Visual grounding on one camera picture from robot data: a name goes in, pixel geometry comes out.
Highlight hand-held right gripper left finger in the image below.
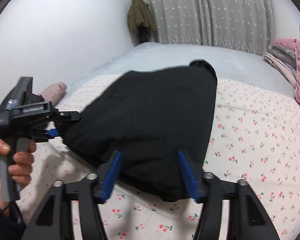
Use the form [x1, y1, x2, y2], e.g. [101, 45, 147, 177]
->
[21, 150, 123, 240]

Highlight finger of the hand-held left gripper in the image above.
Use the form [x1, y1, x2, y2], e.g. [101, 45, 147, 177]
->
[54, 110, 81, 124]
[34, 127, 60, 141]

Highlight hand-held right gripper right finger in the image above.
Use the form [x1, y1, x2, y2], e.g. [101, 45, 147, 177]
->
[177, 150, 282, 240]

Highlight black coat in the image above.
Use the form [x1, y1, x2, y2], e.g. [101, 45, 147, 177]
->
[57, 59, 218, 202]

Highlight person's left forearm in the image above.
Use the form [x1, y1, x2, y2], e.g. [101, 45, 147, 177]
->
[0, 180, 27, 240]

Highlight person's left hand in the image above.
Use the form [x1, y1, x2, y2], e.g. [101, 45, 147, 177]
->
[0, 139, 36, 218]

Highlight pink patterned bolster pillow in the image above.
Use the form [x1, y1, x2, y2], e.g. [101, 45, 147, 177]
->
[41, 81, 67, 106]

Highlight cherry print bed sheet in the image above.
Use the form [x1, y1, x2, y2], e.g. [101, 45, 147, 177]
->
[16, 74, 300, 240]

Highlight dark hanging garment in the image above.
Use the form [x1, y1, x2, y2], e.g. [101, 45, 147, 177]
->
[137, 26, 151, 43]

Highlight olive green hanging jacket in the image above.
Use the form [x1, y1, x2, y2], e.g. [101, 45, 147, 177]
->
[126, 0, 159, 37]

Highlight folded beige cloths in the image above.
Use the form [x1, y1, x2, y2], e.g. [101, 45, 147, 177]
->
[262, 44, 298, 88]

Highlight grey star pattern curtain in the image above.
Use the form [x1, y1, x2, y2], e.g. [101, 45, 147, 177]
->
[132, 0, 277, 56]

